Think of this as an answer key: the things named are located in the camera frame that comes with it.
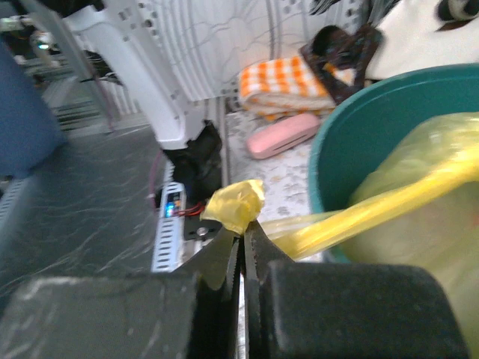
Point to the cream canvas tote bag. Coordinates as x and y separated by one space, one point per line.
424 34

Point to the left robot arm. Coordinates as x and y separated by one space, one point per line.
120 33

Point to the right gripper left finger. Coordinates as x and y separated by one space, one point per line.
187 313

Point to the pink eyeglass case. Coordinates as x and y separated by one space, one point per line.
283 135

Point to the teal trash bin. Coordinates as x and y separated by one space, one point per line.
363 130

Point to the orange checkered towel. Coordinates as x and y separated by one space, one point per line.
280 88

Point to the yellow trash bag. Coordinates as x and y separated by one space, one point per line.
419 208

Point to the brown patterned bag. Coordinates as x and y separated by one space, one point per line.
333 48

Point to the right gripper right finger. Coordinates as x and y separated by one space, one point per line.
333 310

